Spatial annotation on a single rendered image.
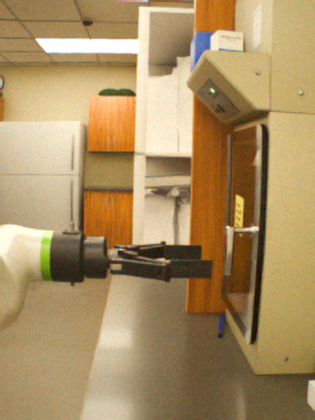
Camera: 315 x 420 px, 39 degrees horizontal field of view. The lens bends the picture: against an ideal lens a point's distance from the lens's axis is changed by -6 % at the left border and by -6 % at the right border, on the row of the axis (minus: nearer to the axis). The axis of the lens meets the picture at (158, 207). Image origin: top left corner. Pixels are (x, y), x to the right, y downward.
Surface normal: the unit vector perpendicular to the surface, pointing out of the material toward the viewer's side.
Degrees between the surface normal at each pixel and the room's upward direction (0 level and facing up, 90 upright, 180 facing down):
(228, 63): 90
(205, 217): 90
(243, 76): 90
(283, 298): 90
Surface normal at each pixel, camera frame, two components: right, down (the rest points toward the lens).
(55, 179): 0.04, 0.10
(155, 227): -0.40, 0.18
